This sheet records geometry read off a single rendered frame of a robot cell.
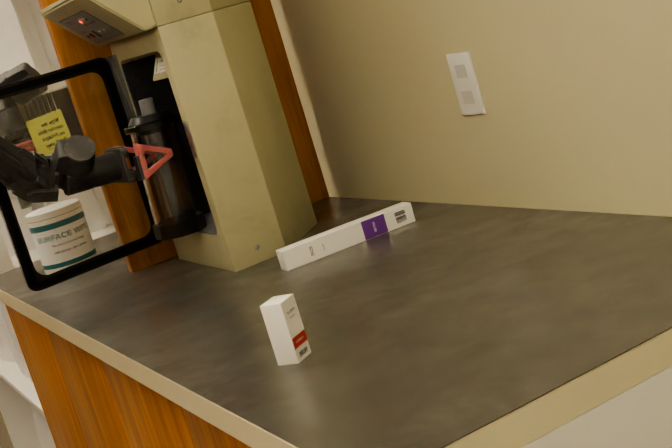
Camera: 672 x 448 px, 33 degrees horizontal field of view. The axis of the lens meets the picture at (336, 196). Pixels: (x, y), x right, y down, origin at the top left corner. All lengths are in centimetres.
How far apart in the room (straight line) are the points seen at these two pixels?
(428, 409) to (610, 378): 19
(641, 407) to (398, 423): 26
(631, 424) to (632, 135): 61
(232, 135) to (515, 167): 52
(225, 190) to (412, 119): 40
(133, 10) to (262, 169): 38
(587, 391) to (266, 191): 106
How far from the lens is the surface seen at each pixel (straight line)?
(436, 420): 117
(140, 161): 213
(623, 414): 124
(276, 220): 213
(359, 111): 240
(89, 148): 208
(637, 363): 124
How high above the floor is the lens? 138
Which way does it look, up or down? 10 degrees down
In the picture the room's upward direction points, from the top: 17 degrees counter-clockwise
